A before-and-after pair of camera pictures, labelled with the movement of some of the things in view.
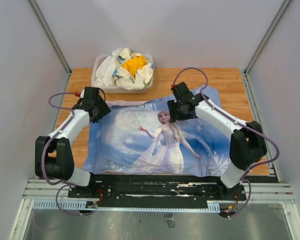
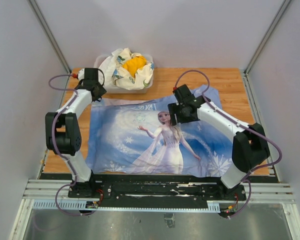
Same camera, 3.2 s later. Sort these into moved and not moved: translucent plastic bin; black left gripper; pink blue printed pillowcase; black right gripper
Moved: black left gripper
Not moved: translucent plastic bin; pink blue printed pillowcase; black right gripper
